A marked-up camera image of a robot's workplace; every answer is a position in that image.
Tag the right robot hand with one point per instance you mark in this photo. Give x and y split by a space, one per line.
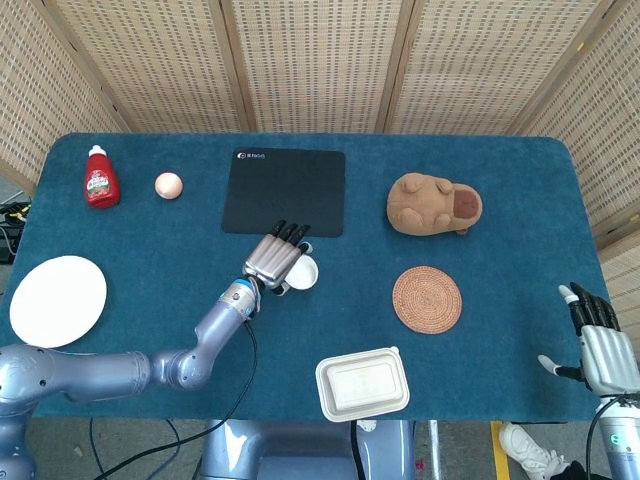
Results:
607 355

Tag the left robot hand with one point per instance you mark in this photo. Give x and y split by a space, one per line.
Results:
270 260

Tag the white paper cup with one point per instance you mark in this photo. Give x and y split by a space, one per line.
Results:
305 272

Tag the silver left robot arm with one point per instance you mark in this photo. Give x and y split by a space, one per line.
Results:
100 372

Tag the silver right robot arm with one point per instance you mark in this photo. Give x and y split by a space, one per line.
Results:
622 440

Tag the brown woven round coaster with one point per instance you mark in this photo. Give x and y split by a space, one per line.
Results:
426 300

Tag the blue table cloth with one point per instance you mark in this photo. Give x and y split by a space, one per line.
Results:
200 250

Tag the black mouse pad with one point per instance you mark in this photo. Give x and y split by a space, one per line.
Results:
285 190

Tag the white sneaker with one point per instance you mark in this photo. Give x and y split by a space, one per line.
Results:
525 450

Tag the pale pink ball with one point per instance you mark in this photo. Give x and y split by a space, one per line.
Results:
168 185

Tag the white takeout food box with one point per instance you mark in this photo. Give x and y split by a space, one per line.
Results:
362 384

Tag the brown capybara plush toy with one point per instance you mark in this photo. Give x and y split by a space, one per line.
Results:
420 205

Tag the red ketchup bottle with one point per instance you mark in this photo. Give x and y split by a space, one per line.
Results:
102 187

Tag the silver robot torso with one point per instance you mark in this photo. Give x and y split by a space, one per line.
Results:
300 450

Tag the white round plate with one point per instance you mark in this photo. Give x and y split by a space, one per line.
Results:
57 301

